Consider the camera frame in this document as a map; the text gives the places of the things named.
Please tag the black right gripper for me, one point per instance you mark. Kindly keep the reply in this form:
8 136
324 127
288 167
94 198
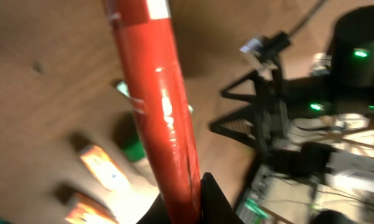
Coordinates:
272 113

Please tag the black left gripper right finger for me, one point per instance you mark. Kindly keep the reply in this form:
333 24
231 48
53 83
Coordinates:
215 206

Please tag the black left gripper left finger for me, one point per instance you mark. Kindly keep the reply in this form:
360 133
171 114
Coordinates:
157 213

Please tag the orange tissue pack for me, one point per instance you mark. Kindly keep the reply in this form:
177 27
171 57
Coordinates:
85 210
103 168

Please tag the red coffee stick sachet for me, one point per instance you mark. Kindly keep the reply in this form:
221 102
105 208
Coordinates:
145 40

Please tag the mint green wipes pack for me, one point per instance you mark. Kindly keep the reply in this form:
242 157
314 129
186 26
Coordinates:
124 88

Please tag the green-lid seasoning jar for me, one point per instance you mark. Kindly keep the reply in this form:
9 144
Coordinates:
133 149

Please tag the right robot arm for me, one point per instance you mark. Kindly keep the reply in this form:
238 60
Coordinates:
347 86

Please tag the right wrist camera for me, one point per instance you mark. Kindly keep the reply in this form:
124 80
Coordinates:
255 49

